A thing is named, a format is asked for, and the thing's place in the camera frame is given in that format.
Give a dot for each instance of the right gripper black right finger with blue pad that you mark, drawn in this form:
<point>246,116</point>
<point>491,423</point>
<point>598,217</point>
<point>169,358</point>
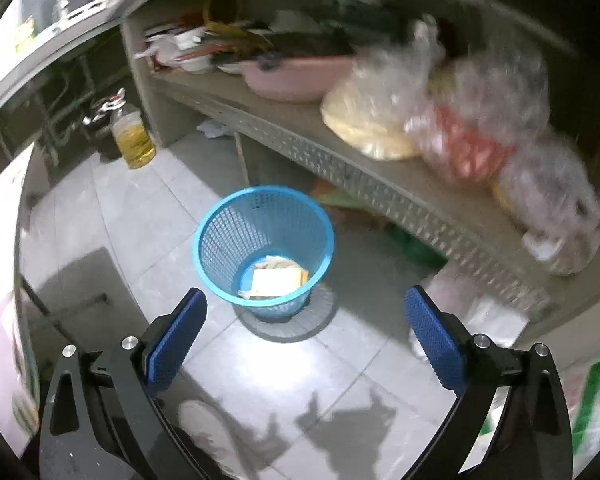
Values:
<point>533,437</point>

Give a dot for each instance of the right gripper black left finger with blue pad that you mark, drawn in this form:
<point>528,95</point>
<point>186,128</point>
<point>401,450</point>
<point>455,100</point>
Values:
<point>102,419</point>

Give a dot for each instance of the paper trash in basket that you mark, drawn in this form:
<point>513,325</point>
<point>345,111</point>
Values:
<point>272,277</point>

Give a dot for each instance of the blue plastic mesh trash basket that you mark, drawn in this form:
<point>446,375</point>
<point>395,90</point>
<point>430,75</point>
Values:
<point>249,226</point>

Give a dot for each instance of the white sneaker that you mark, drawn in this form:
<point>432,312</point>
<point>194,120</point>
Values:
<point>206,430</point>

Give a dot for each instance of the clear bag on shelf end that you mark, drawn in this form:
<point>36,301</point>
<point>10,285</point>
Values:
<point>544,186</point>

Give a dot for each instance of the yellow cooking oil bottle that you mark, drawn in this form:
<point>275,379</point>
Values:
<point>132,137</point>

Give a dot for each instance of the dark clay jar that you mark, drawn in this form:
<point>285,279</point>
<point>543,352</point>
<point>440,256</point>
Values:
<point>97,126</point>

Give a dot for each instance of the red food in plastic bag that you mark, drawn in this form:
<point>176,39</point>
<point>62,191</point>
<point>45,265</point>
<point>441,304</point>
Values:
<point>478,111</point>

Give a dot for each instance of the yellow food in plastic bag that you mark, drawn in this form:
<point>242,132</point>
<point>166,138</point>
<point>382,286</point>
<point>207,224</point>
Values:
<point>369,109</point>

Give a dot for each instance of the pink plastic basin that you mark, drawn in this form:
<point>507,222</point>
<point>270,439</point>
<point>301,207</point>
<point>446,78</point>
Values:
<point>296,80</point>

